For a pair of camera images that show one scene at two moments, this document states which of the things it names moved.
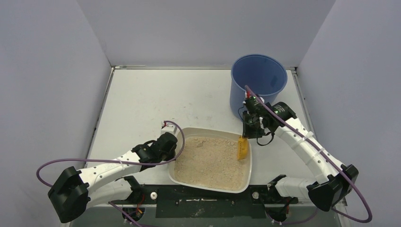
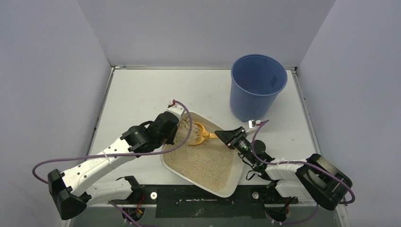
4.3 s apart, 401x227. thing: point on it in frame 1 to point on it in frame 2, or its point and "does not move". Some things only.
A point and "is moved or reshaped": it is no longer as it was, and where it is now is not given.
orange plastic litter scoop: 242,149 is moved or reshaped
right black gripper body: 250,124 to 235,138
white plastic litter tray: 209,159 is moved or reshaped
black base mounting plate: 171,202 does not move
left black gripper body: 169,142 to 170,132
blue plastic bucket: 264,75 does not move
